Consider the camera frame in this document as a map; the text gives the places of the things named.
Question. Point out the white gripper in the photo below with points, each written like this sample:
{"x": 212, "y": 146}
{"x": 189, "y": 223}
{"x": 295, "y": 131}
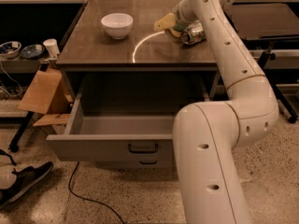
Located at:
{"x": 180, "y": 17}

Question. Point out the green yellow sponge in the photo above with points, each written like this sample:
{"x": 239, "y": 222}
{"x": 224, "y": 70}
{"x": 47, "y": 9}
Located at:
{"x": 175, "y": 31}

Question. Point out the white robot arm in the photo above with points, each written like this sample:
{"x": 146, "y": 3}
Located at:
{"x": 205, "y": 133}

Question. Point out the grey drawer cabinet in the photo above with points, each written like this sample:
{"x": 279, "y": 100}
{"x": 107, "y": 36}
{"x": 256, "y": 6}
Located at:
{"x": 90, "y": 49}

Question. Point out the open grey top drawer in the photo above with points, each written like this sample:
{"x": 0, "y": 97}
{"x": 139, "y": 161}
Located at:
{"x": 114, "y": 109}

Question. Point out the lower grey drawer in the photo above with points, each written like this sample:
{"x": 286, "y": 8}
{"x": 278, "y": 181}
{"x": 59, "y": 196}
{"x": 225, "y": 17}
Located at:
{"x": 137, "y": 164}

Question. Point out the crushed green white can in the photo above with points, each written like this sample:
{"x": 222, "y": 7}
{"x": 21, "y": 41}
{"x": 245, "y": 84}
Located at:
{"x": 193, "y": 34}

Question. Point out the white ceramic bowl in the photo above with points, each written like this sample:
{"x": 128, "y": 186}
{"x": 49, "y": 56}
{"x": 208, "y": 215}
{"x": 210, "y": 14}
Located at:
{"x": 117, "y": 25}

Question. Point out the white paper cup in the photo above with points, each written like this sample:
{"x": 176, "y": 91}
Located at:
{"x": 52, "y": 47}

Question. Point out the blue plate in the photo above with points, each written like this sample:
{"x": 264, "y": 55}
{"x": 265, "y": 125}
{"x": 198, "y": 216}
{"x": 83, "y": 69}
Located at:
{"x": 32, "y": 52}

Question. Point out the brown cardboard box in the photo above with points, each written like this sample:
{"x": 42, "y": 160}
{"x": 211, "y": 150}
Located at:
{"x": 47, "y": 95}

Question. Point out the black sneaker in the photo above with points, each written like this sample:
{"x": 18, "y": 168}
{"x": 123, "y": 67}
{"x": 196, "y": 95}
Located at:
{"x": 16, "y": 183}

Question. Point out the black top drawer handle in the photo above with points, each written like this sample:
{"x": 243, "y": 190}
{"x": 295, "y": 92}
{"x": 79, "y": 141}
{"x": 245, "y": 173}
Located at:
{"x": 143, "y": 148}

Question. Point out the black drawer handle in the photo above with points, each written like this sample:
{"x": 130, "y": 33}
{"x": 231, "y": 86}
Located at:
{"x": 148, "y": 162}
{"x": 143, "y": 148}

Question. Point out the black lower drawer handle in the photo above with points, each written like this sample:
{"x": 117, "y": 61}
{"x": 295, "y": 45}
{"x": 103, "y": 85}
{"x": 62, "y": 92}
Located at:
{"x": 148, "y": 162}

